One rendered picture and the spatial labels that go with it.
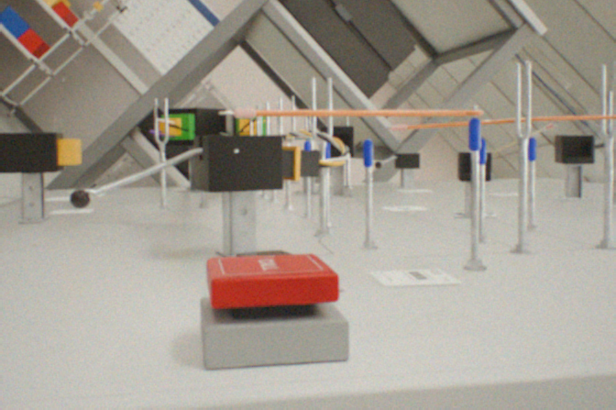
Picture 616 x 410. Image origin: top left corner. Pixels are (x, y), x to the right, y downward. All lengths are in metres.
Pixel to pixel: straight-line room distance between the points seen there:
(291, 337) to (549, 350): 0.10
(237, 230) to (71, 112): 7.91
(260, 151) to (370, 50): 1.12
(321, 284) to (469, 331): 0.08
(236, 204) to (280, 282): 0.25
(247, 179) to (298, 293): 0.24
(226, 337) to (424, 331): 0.10
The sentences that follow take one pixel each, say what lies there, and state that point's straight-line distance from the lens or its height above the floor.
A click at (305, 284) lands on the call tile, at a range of 0.27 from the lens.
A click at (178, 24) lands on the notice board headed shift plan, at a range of 8.38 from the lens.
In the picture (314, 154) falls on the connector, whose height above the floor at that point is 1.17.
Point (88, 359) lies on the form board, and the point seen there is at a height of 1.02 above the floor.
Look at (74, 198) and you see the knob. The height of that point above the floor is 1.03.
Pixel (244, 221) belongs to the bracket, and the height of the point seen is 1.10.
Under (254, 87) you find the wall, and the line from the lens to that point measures 8.20.
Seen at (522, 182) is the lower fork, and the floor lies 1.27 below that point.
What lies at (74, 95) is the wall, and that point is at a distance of 8.43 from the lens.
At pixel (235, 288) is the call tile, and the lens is 0.27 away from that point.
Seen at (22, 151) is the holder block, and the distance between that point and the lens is 0.83.
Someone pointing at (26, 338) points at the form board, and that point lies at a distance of 0.34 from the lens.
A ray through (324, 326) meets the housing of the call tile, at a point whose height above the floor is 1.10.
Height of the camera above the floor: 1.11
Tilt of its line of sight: 5 degrees up
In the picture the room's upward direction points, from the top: 45 degrees clockwise
